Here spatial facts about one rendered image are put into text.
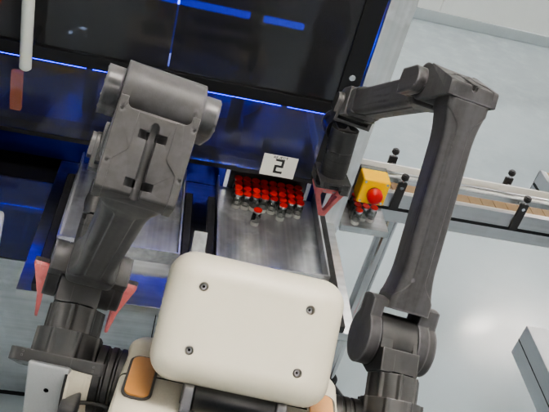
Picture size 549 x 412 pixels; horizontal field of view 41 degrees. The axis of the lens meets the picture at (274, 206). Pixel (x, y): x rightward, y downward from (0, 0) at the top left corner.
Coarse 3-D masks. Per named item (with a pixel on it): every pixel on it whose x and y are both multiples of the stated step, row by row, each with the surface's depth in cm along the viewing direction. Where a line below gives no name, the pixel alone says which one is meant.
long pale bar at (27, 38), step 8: (24, 0) 143; (32, 0) 143; (24, 8) 144; (32, 8) 144; (24, 16) 145; (32, 16) 145; (24, 24) 146; (32, 24) 146; (24, 32) 147; (32, 32) 147; (24, 40) 148; (32, 40) 148; (24, 48) 149; (32, 48) 150; (24, 56) 150; (24, 64) 150
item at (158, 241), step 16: (80, 160) 177; (80, 176) 178; (80, 192) 172; (80, 208) 167; (176, 208) 176; (64, 224) 160; (160, 224) 170; (176, 224) 171; (144, 240) 163; (160, 240) 165; (176, 240) 166; (128, 256) 157; (144, 256) 157; (160, 256) 158; (176, 256) 158
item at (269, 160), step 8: (264, 160) 175; (272, 160) 175; (288, 160) 176; (296, 160) 176; (264, 168) 177; (272, 168) 177; (280, 168) 177; (288, 168) 177; (280, 176) 178; (288, 176) 178
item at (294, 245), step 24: (216, 192) 182; (216, 216) 173; (240, 216) 180; (264, 216) 182; (312, 216) 187; (216, 240) 164; (240, 240) 172; (264, 240) 174; (288, 240) 176; (312, 240) 179; (264, 264) 167; (288, 264) 169; (312, 264) 171
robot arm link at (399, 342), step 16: (384, 320) 99; (400, 320) 100; (384, 336) 98; (400, 336) 99; (416, 336) 99; (384, 352) 96; (400, 352) 97; (416, 352) 99; (368, 368) 99; (384, 368) 96; (400, 368) 96; (416, 368) 97
